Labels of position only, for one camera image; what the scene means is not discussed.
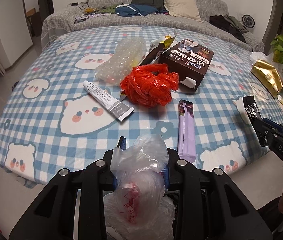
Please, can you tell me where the black snack wrapper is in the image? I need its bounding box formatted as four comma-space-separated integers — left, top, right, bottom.
242, 95, 272, 147

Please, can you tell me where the clear plastic bag red print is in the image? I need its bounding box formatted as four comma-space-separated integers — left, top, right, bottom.
104, 134, 175, 239

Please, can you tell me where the clear bubble wrap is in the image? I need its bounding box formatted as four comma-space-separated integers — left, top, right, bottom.
95, 37, 146, 86

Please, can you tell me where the dark cookie box anime print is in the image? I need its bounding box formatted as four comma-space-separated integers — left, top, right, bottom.
139, 38, 215, 93

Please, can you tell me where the yellow white snack wrapper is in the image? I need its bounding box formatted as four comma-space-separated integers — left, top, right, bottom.
149, 30, 177, 56

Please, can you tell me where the white grey ointment tube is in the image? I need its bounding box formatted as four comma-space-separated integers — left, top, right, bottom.
83, 80, 135, 121

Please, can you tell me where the purple snack wrapper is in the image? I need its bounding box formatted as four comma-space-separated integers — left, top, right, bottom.
177, 100, 197, 163

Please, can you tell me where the gold tissue pack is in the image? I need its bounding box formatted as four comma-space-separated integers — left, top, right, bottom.
250, 59, 283, 98

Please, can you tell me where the blue checkered bear tablecloth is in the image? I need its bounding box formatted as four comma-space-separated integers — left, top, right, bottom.
0, 26, 283, 185

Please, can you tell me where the round black fan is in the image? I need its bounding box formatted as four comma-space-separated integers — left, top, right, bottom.
241, 14, 255, 29

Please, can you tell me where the dark clothes pile on sofa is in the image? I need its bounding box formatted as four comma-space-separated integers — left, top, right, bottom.
209, 14, 248, 43

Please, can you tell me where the green cloth on sofa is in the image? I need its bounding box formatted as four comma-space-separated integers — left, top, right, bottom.
99, 4, 117, 14

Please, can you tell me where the blue jacket on sofa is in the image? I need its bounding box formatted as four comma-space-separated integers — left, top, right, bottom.
116, 4, 169, 17

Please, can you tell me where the grey covered sofa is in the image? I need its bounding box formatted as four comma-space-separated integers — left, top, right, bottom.
41, 0, 265, 54

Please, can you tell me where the beige cushion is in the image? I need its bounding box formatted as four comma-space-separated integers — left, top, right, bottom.
164, 0, 202, 22

